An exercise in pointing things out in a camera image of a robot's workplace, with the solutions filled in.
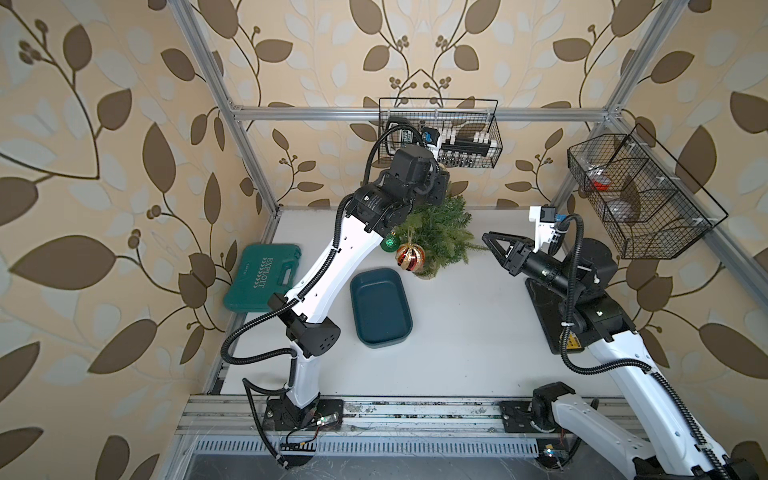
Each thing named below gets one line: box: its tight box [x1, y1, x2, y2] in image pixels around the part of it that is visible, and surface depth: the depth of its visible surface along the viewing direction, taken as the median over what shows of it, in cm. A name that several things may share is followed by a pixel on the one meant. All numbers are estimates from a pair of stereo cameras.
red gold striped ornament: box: [395, 242, 426, 272], surface depth 73 cm
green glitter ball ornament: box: [380, 231, 401, 253], surface depth 81 cm
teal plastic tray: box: [350, 268, 413, 349], surface depth 95 cm
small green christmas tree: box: [395, 196, 489, 280], surface depth 80 cm
